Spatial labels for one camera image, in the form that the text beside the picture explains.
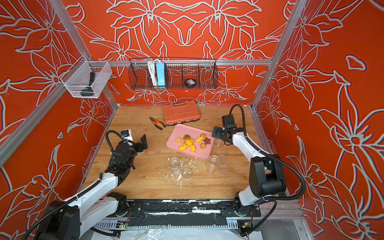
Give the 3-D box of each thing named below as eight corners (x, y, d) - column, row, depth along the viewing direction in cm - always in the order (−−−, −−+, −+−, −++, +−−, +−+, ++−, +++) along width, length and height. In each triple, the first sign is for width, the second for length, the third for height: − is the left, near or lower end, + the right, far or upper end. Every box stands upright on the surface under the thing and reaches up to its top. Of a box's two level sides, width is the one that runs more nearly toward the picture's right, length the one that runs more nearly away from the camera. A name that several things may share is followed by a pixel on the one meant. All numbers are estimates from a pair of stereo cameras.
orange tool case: (166, 126, 108) (165, 122, 104) (163, 109, 120) (162, 104, 116) (200, 120, 112) (201, 116, 108) (194, 103, 123) (195, 99, 120)
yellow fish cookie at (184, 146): (177, 148, 96) (177, 147, 95) (187, 139, 101) (187, 137, 99) (182, 152, 94) (182, 151, 93) (192, 143, 99) (192, 141, 97)
